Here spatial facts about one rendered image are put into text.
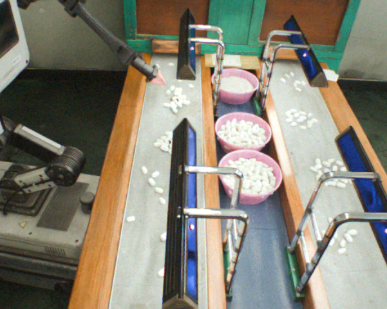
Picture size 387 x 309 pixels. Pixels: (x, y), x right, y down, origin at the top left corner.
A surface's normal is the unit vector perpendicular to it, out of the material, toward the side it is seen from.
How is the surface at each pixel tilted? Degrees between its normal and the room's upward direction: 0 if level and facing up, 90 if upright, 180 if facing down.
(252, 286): 0
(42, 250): 90
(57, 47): 90
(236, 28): 90
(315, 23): 90
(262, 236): 0
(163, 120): 0
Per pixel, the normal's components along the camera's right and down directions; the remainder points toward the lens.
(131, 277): 0.06, -0.74
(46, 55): 0.04, 0.68
